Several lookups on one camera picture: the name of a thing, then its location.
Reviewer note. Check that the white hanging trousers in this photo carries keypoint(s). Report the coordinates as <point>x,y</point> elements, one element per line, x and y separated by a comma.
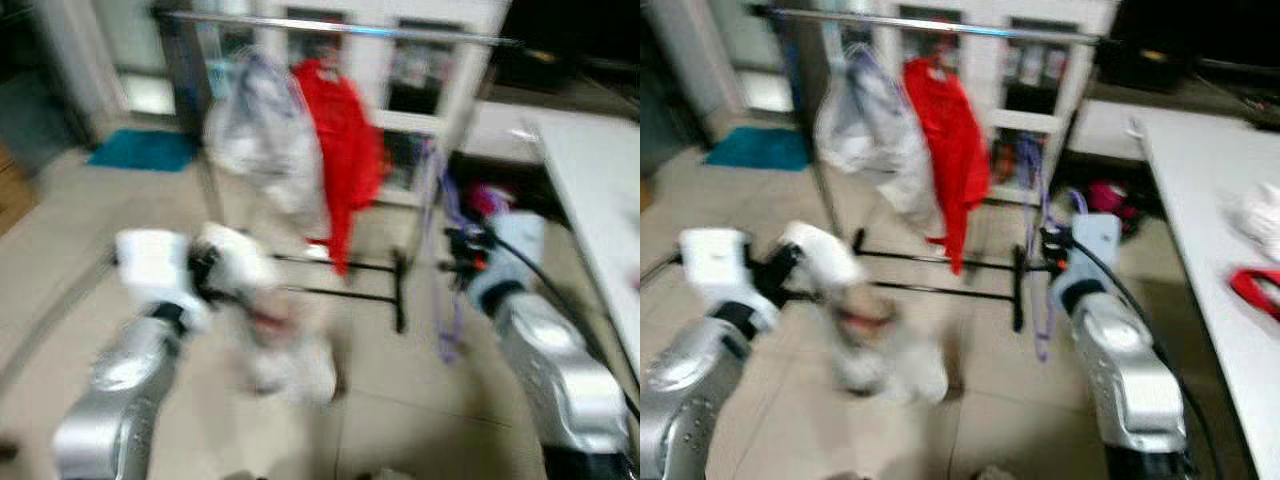
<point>260,140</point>
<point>870,135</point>

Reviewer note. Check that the plain red hanging shirt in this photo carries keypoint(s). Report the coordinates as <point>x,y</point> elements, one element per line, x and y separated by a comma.
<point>950,150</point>
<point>345,150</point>

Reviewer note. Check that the white table black legs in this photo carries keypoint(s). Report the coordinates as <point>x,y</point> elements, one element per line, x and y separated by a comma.
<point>1210,300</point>
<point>600,190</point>

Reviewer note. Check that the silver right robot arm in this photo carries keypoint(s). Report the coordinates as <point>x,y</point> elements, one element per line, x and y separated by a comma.
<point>1130,380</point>
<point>560,370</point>

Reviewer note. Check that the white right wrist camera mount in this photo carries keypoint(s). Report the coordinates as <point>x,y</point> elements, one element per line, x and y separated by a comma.
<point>515,250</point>
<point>1095,245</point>

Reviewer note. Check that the black television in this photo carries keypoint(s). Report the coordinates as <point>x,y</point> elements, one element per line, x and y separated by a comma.
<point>1200,20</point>
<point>580,25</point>

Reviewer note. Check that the white crumpled cloth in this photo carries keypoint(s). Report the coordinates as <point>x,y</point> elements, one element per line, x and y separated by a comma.
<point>1258,222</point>

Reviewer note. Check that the purple plastic hanger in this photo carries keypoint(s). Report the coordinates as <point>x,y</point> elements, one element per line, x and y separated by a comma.
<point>1043,325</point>
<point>870,70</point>
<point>447,325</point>
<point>262,75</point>

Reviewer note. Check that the metal clothes rack black frame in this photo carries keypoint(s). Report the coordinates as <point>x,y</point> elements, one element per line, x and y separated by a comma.
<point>940,24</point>
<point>340,28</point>

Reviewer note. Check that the magenta object on floor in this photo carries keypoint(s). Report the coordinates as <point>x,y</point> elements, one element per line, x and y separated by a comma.
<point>488,200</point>
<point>1110,198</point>

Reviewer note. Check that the teal floor mat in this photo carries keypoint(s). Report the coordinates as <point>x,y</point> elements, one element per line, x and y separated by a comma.
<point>145,150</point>
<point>760,148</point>

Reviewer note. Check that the black speaker box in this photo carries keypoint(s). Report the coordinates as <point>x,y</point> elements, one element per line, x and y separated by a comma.
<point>535,68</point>
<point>1145,65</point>

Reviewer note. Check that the white garment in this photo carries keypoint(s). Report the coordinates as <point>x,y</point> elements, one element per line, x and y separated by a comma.
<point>285,350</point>
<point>890,350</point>

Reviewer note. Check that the red shirt with white stripes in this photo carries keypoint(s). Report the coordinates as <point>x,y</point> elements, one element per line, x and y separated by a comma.
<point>1258,290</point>

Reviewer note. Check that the white glass display cabinet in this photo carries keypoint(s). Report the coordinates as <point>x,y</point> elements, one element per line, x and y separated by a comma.
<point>1030,120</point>
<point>420,120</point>

